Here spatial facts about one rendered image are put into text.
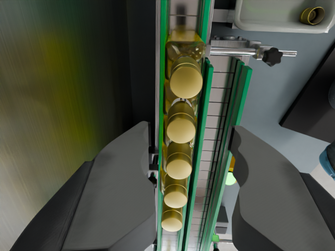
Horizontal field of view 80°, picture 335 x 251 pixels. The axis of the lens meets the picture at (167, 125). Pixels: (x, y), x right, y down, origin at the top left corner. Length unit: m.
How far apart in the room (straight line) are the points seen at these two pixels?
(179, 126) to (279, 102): 0.54
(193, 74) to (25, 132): 0.15
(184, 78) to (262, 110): 0.54
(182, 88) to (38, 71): 0.13
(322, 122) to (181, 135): 0.62
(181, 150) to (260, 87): 0.46
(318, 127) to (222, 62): 0.43
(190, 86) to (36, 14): 0.14
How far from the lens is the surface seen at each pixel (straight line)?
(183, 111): 0.24
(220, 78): 0.51
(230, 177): 0.72
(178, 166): 0.26
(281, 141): 0.81
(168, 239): 0.94
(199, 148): 0.49
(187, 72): 0.20
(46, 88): 0.21
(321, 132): 0.82
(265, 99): 0.71
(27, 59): 0.19
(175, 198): 0.30
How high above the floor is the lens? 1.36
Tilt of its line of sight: 60 degrees down
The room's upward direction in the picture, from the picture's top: 173 degrees counter-clockwise
